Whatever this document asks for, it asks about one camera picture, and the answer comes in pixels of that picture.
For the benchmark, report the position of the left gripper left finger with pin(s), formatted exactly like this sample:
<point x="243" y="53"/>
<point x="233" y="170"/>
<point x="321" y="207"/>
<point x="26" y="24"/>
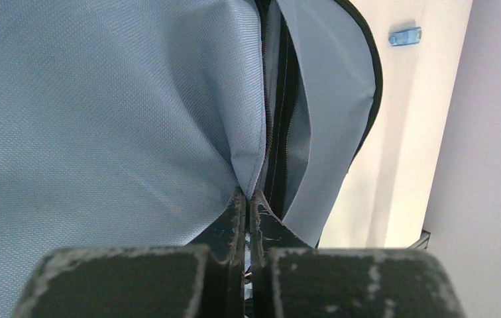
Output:
<point x="204" y="278"/>

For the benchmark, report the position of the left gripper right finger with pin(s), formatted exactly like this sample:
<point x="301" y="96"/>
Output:
<point x="292" y="279"/>

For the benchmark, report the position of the blue-grey backpack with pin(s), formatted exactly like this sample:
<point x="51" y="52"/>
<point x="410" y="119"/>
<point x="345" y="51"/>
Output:
<point x="131" y="123"/>

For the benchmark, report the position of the light blue highlighter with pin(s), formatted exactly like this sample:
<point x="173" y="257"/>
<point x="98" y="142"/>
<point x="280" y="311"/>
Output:
<point x="406" y="37"/>

